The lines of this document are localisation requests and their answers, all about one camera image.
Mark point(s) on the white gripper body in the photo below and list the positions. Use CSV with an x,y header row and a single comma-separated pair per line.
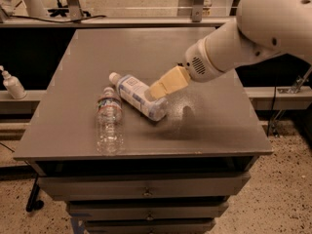
x,y
196,63

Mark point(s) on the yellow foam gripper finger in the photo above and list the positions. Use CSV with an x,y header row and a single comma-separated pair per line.
x,y
174,80

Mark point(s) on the blue label plastic bottle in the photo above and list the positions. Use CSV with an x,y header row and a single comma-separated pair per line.
x,y
133,90

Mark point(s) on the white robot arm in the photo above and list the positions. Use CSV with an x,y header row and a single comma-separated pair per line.
x,y
261,30

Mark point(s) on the clear water bottle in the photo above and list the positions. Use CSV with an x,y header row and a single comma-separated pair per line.
x,y
109,123

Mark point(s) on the white pump dispenser bottle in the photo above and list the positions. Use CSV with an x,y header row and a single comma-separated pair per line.
x,y
12,84

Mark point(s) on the grey drawer cabinet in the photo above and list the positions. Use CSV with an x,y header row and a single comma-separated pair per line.
x,y
210,127

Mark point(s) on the top grey drawer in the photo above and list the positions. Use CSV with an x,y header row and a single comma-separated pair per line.
x,y
120,187

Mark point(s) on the grey drawer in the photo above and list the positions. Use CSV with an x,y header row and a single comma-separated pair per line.
x,y
120,187
160,226
147,210

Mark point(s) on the middle grey drawer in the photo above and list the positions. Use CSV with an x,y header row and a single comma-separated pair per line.
x,y
147,210

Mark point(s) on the bottom grey drawer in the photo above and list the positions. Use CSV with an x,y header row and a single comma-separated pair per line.
x,y
160,226

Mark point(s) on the black caster wheel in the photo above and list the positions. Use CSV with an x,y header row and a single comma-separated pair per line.
x,y
33,204

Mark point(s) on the grey metal frame post right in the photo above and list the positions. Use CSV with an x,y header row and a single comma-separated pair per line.
x,y
197,10

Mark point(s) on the grey metal frame post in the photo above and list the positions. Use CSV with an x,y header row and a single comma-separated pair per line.
x,y
197,10
75,11

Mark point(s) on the grey metal frame post left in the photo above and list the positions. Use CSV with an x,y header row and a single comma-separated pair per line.
x,y
75,11

